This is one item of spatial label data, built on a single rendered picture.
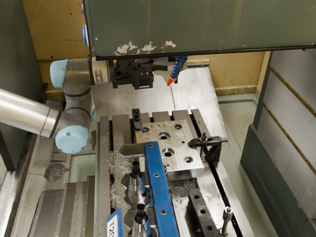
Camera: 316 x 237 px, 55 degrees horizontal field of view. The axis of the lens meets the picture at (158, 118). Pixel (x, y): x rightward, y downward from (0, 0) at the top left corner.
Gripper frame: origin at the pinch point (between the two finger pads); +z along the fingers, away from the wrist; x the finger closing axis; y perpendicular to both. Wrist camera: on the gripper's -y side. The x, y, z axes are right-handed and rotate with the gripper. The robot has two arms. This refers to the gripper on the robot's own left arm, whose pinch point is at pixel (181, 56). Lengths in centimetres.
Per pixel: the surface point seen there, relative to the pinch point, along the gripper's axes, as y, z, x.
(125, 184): 19.7, -18.8, 26.2
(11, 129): 44, -67, -34
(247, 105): 86, 68, -89
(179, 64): -7.8, -4.6, 19.9
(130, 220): 19.7, -18.4, 36.4
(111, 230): 47, -25, 20
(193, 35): -19.2, -5.4, 32.6
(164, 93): 65, 8, -83
